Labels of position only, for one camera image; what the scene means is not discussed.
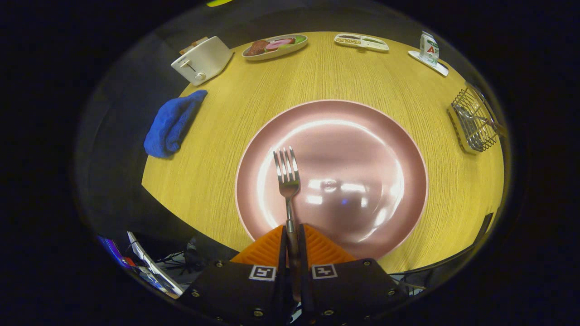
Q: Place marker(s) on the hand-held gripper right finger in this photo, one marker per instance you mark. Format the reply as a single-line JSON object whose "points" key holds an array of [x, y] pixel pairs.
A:
{"points": [[302, 253]]}

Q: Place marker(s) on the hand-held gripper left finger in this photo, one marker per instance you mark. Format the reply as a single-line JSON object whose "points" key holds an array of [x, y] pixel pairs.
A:
{"points": [[283, 253]]}

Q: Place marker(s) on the metal fork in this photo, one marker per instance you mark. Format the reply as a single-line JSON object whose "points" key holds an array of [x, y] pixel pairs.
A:
{"points": [[287, 181]]}

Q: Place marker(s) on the metal spoon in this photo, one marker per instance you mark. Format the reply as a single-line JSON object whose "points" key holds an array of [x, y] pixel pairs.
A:
{"points": [[480, 118]]}

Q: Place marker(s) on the pink round plate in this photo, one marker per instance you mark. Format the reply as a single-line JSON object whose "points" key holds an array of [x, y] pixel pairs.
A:
{"points": [[353, 149]]}

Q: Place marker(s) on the computer monitor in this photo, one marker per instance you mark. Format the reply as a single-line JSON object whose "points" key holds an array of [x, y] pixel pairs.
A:
{"points": [[145, 260]]}

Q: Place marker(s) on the blue cloth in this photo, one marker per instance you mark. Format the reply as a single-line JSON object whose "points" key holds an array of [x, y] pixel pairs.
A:
{"points": [[172, 124]]}

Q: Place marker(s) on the plate of meat and vegetables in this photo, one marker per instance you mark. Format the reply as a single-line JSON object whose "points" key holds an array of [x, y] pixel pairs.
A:
{"points": [[274, 46]]}

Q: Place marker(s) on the white toaster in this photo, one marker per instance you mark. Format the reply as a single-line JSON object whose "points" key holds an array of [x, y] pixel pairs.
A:
{"points": [[204, 61]]}

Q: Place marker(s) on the white divided dish of beans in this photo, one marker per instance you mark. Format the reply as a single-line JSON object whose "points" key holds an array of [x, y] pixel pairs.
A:
{"points": [[362, 41]]}

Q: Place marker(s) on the brown toast slice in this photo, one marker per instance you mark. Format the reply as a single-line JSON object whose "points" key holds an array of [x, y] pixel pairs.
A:
{"points": [[200, 41], [186, 49]]}

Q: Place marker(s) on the white square coaster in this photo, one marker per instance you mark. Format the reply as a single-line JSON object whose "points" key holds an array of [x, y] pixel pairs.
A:
{"points": [[440, 69]]}

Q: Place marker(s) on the white drink bottle green label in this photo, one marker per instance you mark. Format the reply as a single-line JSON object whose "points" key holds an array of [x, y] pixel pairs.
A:
{"points": [[429, 49]]}

